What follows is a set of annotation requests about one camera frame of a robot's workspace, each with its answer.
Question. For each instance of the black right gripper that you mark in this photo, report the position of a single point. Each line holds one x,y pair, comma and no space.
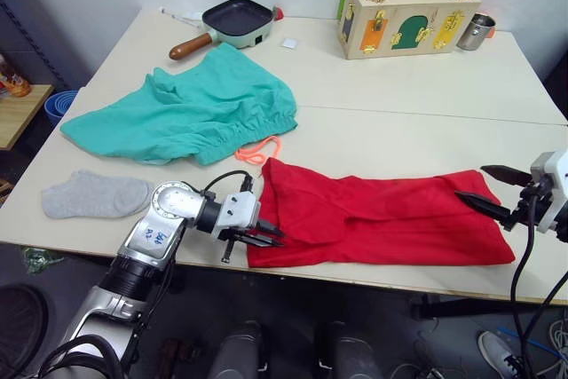
528,208

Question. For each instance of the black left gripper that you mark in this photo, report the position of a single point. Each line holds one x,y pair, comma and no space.
237,236

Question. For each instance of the red t-shirt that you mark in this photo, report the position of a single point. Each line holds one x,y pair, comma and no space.
377,223

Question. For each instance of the green shorts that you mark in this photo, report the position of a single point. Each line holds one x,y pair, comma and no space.
199,104

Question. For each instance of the grey sock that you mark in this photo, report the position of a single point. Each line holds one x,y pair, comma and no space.
97,195

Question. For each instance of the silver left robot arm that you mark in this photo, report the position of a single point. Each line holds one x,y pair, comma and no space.
142,241

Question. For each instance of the black metal crossbar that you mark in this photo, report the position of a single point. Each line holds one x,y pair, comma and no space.
466,306

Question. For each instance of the dark rounded shape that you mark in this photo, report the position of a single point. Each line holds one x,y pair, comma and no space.
237,352
348,352

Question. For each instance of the stainless steel cup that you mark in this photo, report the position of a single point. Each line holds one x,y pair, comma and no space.
475,33

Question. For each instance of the white sneaker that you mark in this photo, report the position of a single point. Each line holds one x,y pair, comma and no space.
499,354

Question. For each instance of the wooden lock box toy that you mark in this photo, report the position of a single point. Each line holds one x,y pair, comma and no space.
408,26

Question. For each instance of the small white square packet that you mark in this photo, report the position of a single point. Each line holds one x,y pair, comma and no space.
289,43

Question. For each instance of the small red object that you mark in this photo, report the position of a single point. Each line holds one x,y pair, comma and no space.
278,13

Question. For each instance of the green crumpled scrap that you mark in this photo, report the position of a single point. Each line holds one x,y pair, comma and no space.
40,260

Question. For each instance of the blue plastic basin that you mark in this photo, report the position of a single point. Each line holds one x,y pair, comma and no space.
60,106

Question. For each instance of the dark round object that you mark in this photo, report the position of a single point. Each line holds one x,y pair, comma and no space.
20,326

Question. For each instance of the wooden side shelf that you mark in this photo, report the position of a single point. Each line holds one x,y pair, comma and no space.
22,112

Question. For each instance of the orange item on shelf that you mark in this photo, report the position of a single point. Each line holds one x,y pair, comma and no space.
15,85

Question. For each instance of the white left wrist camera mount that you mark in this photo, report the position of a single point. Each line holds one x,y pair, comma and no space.
239,212

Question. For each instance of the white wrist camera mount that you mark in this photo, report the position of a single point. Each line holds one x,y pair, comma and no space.
552,188
239,212

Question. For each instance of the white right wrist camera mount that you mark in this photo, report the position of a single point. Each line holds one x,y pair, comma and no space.
552,188

